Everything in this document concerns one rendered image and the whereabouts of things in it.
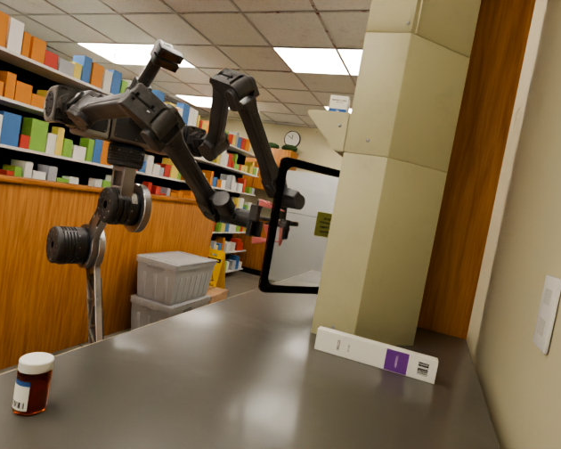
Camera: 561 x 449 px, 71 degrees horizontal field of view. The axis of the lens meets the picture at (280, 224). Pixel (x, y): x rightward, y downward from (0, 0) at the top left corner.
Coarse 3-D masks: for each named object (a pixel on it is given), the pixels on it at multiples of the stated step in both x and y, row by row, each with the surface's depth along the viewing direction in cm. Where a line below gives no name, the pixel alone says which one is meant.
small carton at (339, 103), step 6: (330, 96) 107; (336, 96) 107; (342, 96) 107; (330, 102) 107; (336, 102) 107; (342, 102) 107; (348, 102) 107; (330, 108) 107; (336, 108) 107; (342, 108) 107; (348, 108) 110
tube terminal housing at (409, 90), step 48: (384, 48) 96; (432, 48) 97; (384, 96) 96; (432, 96) 99; (384, 144) 96; (432, 144) 100; (384, 192) 96; (432, 192) 102; (336, 240) 100; (384, 240) 98; (432, 240) 104; (336, 288) 100; (384, 288) 100; (384, 336) 102
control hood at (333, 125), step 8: (312, 112) 102; (320, 112) 102; (328, 112) 101; (336, 112) 100; (344, 112) 100; (320, 120) 102; (328, 120) 101; (336, 120) 100; (344, 120) 99; (320, 128) 102; (328, 128) 101; (336, 128) 100; (344, 128) 99; (328, 136) 101; (336, 136) 100; (344, 136) 99; (336, 144) 100; (344, 144) 100
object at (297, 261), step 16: (288, 176) 114; (304, 176) 117; (320, 176) 120; (288, 192) 115; (304, 192) 118; (320, 192) 121; (336, 192) 124; (272, 208) 113; (288, 208) 115; (304, 208) 118; (320, 208) 122; (304, 224) 119; (320, 224) 123; (288, 240) 117; (304, 240) 120; (320, 240) 123; (272, 256) 115; (288, 256) 118; (304, 256) 121; (320, 256) 124; (272, 272) 116; (288, 272) 119; (304, 272) 122; (320, 272) 125
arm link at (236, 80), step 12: (228, 72) 128; (216, 84) 127; (228, 84) 123; (240, 84) 124; (252, 84) 126; (216, 96) 133; (240, 96) 124; (216, 108) 137; (228, 108) 140; (216, 120) 142; (216, 132) 147; (204, 144) 154; (216, 144) 153; (228, 144) 161; (204, 156) 160; (216, 156) 158
